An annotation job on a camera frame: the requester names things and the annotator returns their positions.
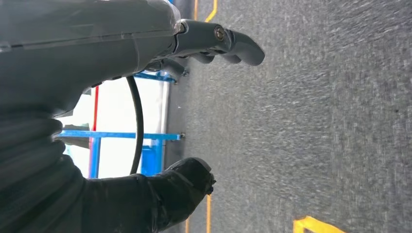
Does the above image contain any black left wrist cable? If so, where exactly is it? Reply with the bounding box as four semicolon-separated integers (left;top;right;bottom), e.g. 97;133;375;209
126;75;144;176

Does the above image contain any yellow floor tape square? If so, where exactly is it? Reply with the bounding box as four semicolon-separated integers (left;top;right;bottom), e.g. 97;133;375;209
292;216;347;233
184;194;214;233

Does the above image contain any white car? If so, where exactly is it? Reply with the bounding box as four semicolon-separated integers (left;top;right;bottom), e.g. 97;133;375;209
56;77;170;179

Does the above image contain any red barrier belt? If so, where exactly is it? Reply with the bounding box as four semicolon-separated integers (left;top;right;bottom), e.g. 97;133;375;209
92;86;100;133

